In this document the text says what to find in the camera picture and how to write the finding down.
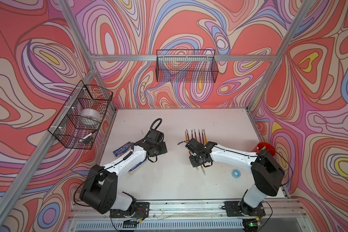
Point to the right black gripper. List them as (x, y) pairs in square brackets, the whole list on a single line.
[(194, 164)]

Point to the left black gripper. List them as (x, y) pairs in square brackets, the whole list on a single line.
[(164, 148)]

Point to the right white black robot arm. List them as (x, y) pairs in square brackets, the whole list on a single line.
[(266, 171)]

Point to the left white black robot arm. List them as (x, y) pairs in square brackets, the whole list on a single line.
[(100, 190)]

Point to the blue treehouse paperback book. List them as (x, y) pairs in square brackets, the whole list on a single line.
[(128, 158)]

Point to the blue tape roll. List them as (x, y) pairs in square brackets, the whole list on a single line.
[(236, 173)]

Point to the small object in left basket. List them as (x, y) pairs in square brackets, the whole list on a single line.
[(86, 139)]

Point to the red plastic cup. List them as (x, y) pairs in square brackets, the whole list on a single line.
[(264, 146)]

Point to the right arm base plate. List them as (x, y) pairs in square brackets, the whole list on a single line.
[(237, 208)]

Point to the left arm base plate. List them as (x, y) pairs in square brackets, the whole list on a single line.
[(137, 210)]

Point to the grey duct tape roll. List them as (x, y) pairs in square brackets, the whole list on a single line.
[(90, 117)]

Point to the black wire basket left wall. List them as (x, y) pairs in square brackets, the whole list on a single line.
[(78, 123)]

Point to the black wire basket wall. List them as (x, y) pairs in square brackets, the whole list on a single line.
[(186, 65), (78, 123)]

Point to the black wire basket back wall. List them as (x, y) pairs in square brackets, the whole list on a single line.
[(186, 65)]

